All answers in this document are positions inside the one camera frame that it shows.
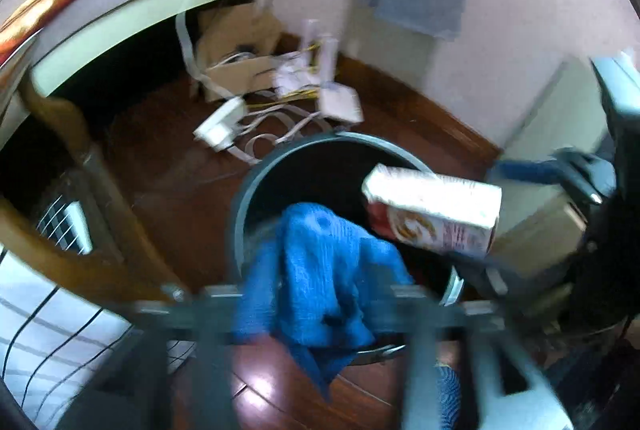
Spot white grid tablecloth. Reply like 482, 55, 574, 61
0, 195, 197, 430

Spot blue cloth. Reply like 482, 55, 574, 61
232, 203, 416, 402

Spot tangle of white cables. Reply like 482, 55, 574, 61
230, 104, 347, 167

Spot brown wooden frame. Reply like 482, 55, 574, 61
0, 75, 187, 302

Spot white router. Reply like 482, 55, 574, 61
302, 18, 365, 124

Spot white power strip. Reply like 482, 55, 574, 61
193, 98, 248, 149

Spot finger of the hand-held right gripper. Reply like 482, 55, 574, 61
492, 149, 617, 204
450, 251, 577, 312

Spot white papers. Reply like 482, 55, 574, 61
272, 53, 321, 97

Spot cardboard box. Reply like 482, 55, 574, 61
195, 3, 286, 104

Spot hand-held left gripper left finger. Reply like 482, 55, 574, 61
55, 283, 261, 430

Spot red and white carton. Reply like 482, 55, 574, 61
361, 163, 502, 258

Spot white cabinet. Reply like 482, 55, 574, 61
492, 55, 626, 272

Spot white bed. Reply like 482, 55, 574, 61
0, 0, 277, 146

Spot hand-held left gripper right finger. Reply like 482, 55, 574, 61
380, 285, 573, 430

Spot black plastic trash bin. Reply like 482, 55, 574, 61
232, 133, 463, 367

